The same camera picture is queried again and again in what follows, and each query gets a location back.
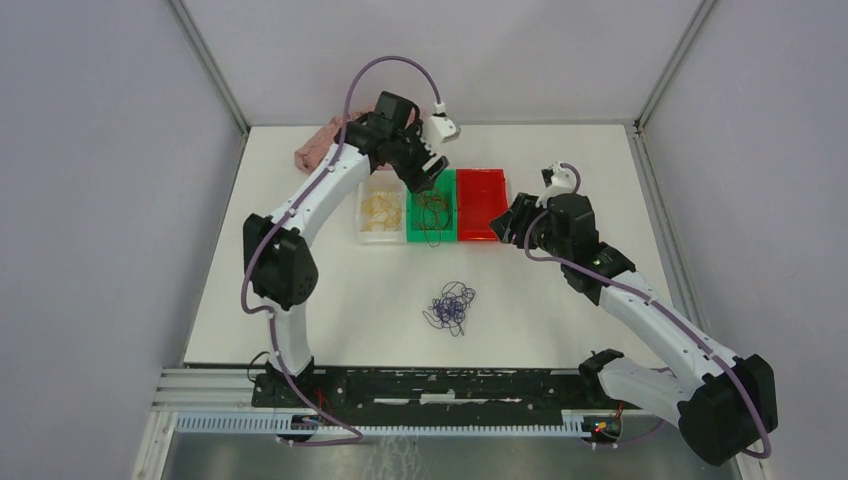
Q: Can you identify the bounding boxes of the aluminium frame rail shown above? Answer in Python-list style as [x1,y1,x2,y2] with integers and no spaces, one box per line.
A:
[150,367,751,415]

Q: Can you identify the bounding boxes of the pink crumpled garment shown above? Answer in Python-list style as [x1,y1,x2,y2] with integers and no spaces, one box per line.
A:
[293,115,345,174]

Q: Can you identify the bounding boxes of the yellow wires bundle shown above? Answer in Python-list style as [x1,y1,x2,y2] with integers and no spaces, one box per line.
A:
[360,190,404,233]

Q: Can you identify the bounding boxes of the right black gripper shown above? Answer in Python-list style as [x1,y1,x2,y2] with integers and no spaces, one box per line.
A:
[488,192,571,262]

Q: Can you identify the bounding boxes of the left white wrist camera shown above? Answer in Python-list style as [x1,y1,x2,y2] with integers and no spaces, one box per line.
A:
[421,102,461,153]

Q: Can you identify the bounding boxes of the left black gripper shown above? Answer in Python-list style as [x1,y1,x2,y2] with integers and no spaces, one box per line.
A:
[390,119,449,196]

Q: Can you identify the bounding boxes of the green plastic bin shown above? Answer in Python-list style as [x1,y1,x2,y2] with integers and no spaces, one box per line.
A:
[406,170,458,247]

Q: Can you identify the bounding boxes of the red plastic bin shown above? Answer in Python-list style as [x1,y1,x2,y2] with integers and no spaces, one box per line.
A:
[456,169,508,242]

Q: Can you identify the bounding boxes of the white slotted cable duct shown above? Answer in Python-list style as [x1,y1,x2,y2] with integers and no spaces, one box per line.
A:
[174,412,590,439]

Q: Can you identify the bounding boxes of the red wires bundle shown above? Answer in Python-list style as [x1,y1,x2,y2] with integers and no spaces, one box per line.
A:
[410,188,457,249]

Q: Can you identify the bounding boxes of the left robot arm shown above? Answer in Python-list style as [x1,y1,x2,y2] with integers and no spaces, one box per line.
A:
[240,91,460,407]

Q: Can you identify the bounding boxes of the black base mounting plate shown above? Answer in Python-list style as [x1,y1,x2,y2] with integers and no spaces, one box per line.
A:
[249,366,631,427]

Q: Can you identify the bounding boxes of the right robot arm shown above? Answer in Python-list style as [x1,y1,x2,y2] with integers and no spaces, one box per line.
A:
[490,193,778,466]

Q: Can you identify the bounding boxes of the clear plastic bin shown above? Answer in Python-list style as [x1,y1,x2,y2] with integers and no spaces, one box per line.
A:
[355,170,407,245]

